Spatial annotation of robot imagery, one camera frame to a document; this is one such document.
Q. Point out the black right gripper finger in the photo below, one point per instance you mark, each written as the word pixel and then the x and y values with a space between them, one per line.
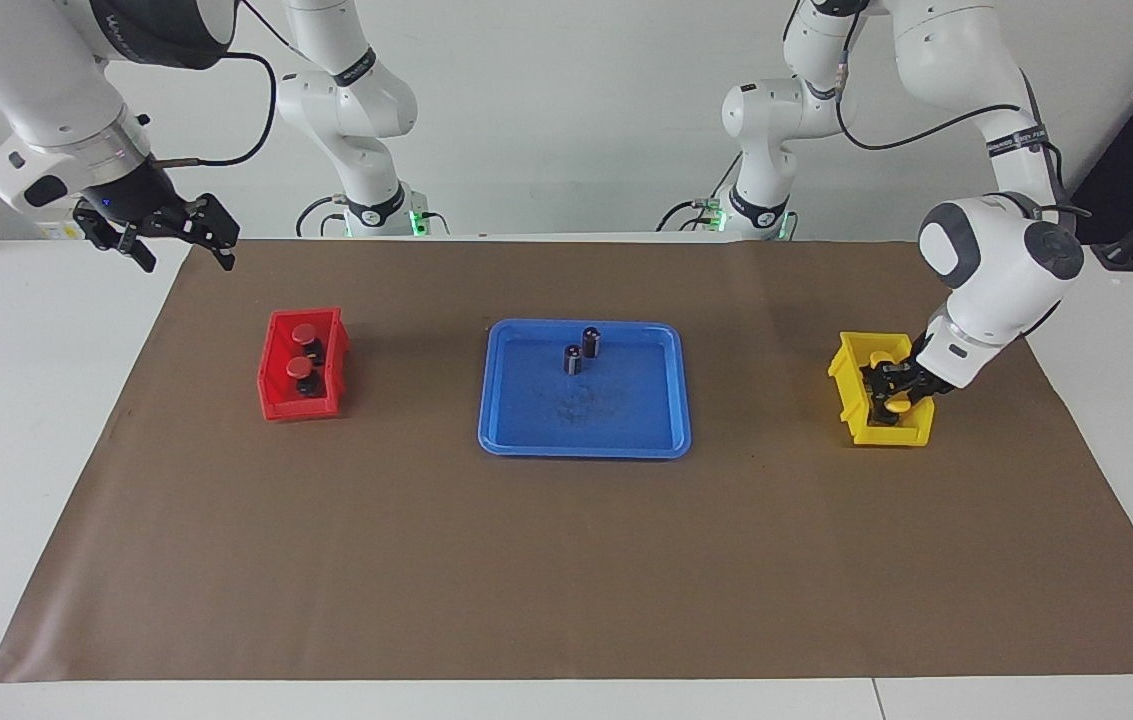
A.
pixel 121 243
pixel 218 225

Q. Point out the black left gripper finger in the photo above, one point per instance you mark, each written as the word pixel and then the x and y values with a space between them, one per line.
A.
pixel 914 398
pixel 884 376

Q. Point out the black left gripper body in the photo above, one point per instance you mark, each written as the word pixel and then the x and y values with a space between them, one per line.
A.
pixel 928 368

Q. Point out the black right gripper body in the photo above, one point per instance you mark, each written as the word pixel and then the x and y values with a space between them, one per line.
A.
pixel 136 205

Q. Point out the yellow push button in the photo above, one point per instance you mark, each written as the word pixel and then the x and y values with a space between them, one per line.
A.
pixel 894 405

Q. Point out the red push button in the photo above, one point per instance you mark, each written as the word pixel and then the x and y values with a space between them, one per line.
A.
pixel 301 370
pixel 304 332

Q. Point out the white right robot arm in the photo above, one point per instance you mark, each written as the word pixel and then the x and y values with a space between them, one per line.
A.
pixel 46 90

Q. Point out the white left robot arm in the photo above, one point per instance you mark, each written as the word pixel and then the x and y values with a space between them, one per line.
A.
pixel 996 270

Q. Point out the yellow plastic bin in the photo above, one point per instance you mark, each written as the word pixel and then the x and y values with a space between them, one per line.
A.
pixel 851 395

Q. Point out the red plastic bin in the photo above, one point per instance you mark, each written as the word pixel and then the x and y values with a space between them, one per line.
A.
pixel 271 395

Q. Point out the blue plastic tray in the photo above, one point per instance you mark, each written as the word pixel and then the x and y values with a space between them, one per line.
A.
pixel 616 410

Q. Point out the small black cylinder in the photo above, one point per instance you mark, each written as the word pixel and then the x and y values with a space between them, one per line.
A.
pixel 574 360
pixel 591 342

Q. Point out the brown paper table mat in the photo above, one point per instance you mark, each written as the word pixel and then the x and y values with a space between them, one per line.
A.
pixel 526 560

